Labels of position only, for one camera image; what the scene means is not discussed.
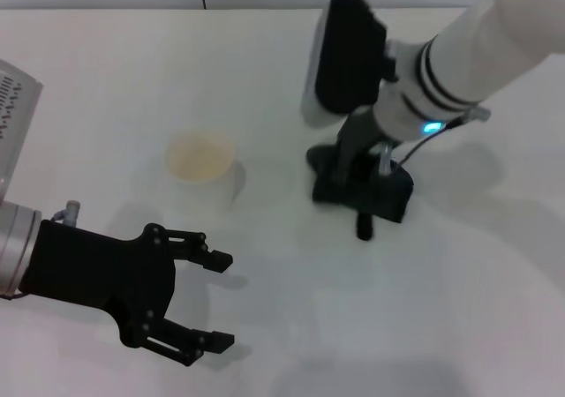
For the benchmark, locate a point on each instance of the dark blue rag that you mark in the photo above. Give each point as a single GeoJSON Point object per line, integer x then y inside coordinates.
{"type": "Point", "coordinates": [375, 194]}

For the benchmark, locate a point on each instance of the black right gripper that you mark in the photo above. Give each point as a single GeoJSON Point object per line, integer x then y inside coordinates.
{"type": "Point", "coordinates": [355, 143]}

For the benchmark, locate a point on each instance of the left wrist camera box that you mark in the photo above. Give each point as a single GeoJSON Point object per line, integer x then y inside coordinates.
{"type": "Point", "coordinates": [15, 123]}

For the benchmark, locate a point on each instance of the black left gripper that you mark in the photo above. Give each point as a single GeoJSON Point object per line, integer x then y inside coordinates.
{"type": "Point", "coordinates": [101, 273]}

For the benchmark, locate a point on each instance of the white paper cup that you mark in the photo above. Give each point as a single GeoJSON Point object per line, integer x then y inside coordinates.
{"type": "Point", "coordinates": [201, 163]}

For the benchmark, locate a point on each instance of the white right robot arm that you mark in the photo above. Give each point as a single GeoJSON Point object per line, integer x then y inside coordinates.
{"type": "Point", "coordinates": [468, 53]}

